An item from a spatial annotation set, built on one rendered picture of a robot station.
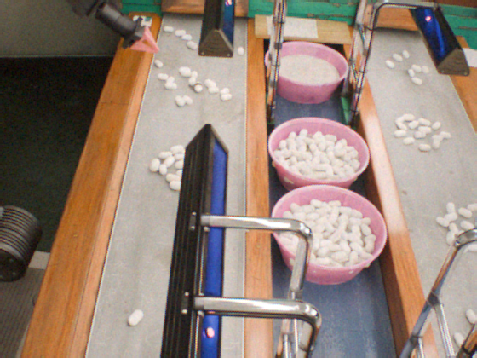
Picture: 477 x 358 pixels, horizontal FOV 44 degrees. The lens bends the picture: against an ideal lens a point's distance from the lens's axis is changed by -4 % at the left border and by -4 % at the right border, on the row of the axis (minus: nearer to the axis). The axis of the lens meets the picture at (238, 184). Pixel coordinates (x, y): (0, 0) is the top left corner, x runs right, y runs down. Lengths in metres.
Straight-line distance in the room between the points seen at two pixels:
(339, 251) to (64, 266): 0.60
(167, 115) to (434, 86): 0.87
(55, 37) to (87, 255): 2.08
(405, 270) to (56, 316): 0.73
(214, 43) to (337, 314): 0.66
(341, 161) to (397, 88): 0.45
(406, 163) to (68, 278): 0.93
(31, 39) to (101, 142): 1.76
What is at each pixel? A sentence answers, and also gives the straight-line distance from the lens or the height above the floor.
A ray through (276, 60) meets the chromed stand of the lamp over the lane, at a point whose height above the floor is 0.92.
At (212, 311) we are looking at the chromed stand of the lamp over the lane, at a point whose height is 1.11.
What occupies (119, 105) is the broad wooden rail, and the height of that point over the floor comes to 0.76.
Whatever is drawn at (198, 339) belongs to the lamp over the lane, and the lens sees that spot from 0.78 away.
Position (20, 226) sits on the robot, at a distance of 1.39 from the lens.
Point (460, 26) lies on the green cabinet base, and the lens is 2.37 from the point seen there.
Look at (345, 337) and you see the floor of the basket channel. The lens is 1.33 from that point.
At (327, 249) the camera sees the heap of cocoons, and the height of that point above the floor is 0.74.
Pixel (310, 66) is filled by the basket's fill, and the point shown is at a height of 0.74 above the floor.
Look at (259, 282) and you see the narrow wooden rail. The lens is 1.28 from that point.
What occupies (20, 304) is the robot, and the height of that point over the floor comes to 0.48.
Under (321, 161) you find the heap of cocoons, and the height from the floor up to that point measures 0.73.
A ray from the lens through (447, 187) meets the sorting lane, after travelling 1.65.
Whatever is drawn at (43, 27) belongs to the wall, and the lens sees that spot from 3.26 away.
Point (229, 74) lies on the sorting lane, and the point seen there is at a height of 0.74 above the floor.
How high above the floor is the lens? 1.75
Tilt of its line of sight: 42 degrees down
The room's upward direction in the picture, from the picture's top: 5 degrees clockwise
